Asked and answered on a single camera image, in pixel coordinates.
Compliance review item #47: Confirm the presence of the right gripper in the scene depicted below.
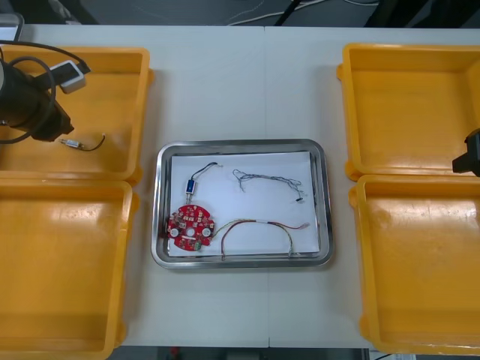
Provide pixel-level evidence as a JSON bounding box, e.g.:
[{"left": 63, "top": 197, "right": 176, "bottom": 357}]
[{"left": 452, "top": 128, "right": 480, "bottom": 174}]

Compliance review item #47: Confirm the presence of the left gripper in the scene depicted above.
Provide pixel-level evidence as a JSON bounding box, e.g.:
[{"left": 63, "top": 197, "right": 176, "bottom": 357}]
[{"left": 34, "top": 101, "right": 75, "bottom": 143}]

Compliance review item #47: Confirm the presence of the silver metal solenoid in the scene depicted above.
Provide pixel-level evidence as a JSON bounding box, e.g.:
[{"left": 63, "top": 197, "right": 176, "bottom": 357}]
[{"left": 58, "top": 133, "right": 107, "bottom": 152}]

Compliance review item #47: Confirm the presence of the blue label metal solenoid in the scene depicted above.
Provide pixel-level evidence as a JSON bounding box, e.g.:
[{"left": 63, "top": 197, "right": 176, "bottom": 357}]
[{"left": 184, "top": 161, "right": 225, "bottom": 203}]

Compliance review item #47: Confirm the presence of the round red circuit board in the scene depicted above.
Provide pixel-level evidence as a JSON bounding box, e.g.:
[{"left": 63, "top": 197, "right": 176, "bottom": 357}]
[{"left": 166, "top": 202, "right": 218, "bottom": 255}]

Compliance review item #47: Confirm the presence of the blue-white wire harness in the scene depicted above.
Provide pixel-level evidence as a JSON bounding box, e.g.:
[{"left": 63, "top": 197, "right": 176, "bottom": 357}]
[{"left": 231, "top": 168, "right": 307, "bottom": 203}]

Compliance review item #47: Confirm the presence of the red green-yellow black wire harness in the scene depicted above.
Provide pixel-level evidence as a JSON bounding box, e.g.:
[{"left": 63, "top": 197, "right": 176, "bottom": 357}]
[{"left": 215, "top": 218, "right": 311, "bottom": 260}]

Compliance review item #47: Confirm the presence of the yellow-orange plastic bin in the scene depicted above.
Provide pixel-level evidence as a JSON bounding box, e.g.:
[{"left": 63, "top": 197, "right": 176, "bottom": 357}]
[
  {"left": 0, "top": 44, "right": 155, "bottom": 185},
  {"left": 0, "top": 178, "right": 140, "bottom": 360},
  {"left": 336, "top": 43, "right": 480, "bottom": 183},
  {"left": 348, "top": 174, "right": 480, "bottom": 356}
]

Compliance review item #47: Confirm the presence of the small steel tray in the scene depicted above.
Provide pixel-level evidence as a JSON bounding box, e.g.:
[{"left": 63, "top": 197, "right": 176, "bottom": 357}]
[{"left": 0, "top": 12, "right": 25, "bottom": 43}]

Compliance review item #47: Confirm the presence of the white paper sheet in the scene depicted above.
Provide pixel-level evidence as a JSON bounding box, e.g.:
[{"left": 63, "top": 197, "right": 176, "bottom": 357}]
[{"left": 167, "top": 149, "right": 322, "bottom": 260}]

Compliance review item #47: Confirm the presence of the white floor cable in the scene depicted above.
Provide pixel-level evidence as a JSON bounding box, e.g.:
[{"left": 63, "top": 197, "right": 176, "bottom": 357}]
[{"left": 227, "top": 0, "right": 297, "bottom": 26}]

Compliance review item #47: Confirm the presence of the black floor cable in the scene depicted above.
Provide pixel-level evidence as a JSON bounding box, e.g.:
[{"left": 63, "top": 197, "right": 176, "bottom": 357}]
[{"left": 274, "top": 0, "right": 303, "bottom": 27}]

